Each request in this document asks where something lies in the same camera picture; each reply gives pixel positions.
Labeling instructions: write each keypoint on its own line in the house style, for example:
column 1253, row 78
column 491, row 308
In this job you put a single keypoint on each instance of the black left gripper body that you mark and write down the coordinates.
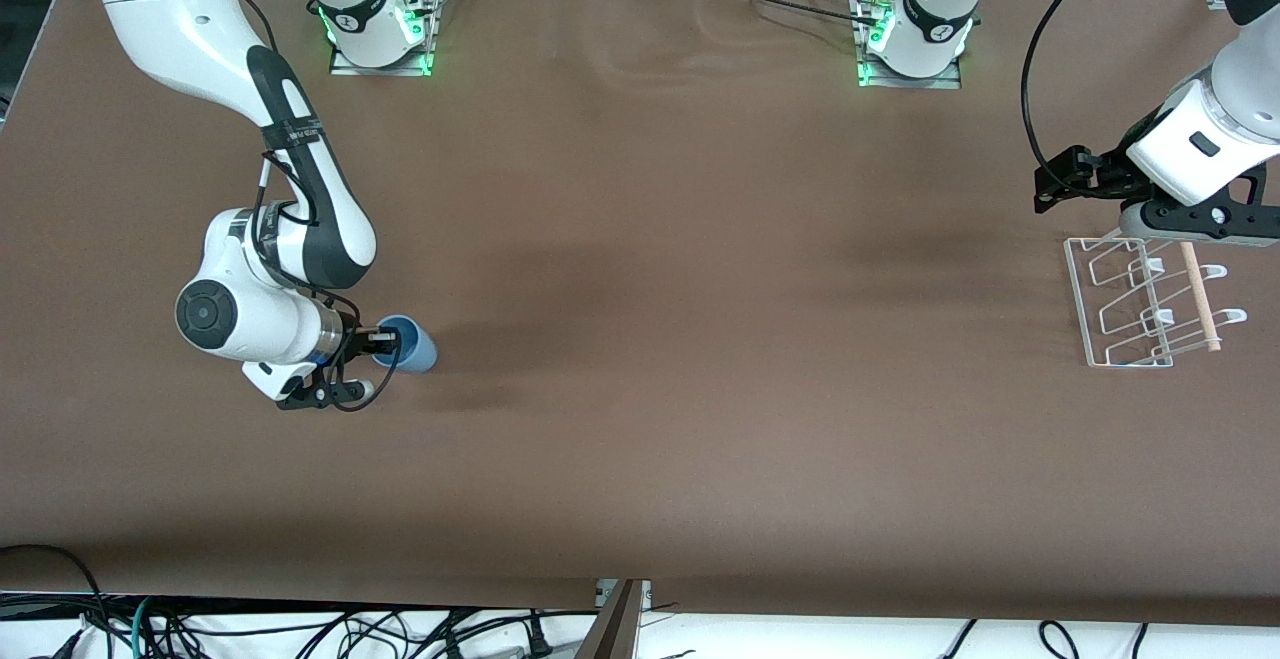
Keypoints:
column 1104, row 177

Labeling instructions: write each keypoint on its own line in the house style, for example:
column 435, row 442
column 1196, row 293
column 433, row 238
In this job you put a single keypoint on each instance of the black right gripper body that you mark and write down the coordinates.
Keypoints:
column 349, row 342

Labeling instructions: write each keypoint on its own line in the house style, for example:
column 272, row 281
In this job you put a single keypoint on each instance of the blue plastic cup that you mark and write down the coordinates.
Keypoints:
column 415, row 351

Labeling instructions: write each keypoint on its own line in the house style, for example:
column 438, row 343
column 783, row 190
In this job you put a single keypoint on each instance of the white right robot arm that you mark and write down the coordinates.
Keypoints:
column 180, row 29

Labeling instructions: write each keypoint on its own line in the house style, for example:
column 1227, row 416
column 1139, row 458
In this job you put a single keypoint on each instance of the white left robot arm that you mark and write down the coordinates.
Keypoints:
column 1190, row 142

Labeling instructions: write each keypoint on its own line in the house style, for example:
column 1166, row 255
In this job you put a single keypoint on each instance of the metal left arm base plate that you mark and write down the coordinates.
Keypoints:
column 950, row 81

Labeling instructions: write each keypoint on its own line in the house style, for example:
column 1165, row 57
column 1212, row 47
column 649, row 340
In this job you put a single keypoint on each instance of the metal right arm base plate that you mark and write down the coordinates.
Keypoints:
column 425, row 64

